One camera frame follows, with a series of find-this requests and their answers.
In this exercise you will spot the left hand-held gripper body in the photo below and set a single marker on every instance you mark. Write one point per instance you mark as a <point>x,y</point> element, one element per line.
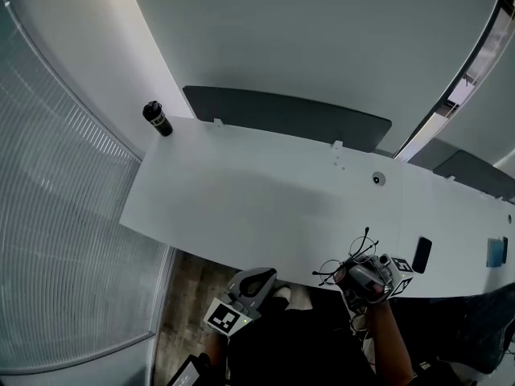
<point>225,318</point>

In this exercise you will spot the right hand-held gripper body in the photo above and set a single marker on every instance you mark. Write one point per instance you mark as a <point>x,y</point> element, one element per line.
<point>370,273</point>

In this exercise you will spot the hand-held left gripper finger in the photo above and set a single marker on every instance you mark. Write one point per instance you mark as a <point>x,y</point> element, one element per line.
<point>261,298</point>
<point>249,275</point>

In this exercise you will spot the person's right forearm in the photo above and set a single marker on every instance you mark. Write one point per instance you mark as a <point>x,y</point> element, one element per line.
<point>388,344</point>

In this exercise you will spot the person's left forearm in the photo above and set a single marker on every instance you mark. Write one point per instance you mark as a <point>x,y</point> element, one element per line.
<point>217,352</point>

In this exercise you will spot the person's white shoe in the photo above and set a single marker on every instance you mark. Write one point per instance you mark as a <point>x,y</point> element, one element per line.
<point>283,294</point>

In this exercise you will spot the black smartphone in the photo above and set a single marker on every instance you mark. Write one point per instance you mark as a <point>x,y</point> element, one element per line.
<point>421,255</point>

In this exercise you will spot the black handheld display device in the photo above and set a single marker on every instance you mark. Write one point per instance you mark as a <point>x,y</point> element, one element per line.
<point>187,374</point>

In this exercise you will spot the person's black shirt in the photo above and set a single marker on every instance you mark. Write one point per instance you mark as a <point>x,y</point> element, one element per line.
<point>301,356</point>

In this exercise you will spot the black plastic-wrapped office chair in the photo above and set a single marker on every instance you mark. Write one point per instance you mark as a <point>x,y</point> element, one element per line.
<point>475,328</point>

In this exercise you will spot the blue notebook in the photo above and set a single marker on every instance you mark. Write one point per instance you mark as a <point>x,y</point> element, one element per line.
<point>495,252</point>

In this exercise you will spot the short dark grey desk divider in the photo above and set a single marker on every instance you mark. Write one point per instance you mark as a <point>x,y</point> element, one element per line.
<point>479,171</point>

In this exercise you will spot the long dark grey desk divider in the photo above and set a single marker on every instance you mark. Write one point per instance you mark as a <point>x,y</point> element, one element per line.
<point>281,111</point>

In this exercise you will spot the black water bottle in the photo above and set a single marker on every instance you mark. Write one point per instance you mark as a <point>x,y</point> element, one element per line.
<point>159,121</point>

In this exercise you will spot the striped glass partition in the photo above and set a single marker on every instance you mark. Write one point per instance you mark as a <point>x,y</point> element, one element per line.
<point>60,215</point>

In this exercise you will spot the narrow white roller blind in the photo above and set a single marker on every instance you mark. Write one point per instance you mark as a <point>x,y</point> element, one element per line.
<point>499,115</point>

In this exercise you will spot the wide white roller blind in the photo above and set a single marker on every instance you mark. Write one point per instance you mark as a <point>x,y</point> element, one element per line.
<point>301,34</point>

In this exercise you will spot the white divider bracket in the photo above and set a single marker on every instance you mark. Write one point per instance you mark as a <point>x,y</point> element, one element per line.
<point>217,123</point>
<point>337,145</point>

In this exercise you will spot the narrow window strip with frame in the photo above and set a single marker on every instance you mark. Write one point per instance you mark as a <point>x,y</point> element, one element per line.
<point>458,95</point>

